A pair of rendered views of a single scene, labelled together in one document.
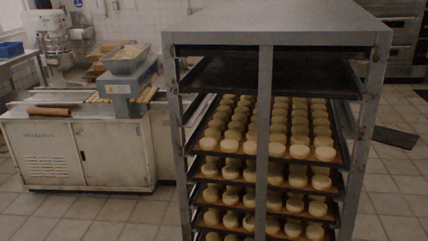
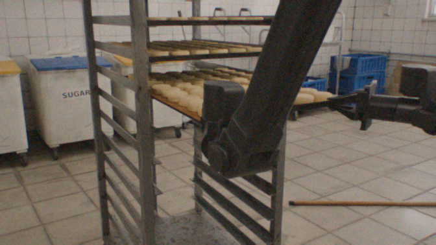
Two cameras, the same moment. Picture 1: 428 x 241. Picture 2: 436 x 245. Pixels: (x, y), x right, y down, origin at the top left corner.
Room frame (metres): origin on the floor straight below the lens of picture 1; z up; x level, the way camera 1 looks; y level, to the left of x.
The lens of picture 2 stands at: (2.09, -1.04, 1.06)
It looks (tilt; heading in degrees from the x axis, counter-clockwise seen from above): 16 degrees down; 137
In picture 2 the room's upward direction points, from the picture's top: straight up
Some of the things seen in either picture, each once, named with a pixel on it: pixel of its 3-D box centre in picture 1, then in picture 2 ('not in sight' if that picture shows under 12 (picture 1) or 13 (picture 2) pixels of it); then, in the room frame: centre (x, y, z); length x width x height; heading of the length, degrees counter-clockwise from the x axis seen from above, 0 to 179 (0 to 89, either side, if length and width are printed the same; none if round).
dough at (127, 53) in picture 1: (128, 55); not in sight; (2.77, 0.69, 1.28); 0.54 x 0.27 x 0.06; 173
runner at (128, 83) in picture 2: not in sight; (121, 77); (0.94, -0.40, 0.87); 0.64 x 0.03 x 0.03; 165
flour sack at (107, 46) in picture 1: (117, 45); not in sight; (6.33, 1.75, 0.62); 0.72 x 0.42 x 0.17; 87
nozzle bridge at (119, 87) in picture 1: (133, 84); not in sight; (2.77, 0.69, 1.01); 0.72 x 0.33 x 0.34; 173
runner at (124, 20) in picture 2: not in sight; (117, 20); (0.94, -0.40, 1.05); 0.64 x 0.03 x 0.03; 165
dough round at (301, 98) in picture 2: not in sight; (302, 99); (1.56, -0.26, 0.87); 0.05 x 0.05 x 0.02
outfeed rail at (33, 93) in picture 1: (128, 92); not in sight; (2.93, 0.78, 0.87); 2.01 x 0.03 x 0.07; 83
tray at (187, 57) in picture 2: not in sight; (175, 48); (0.99, -0.21, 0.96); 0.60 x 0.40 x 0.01; 165
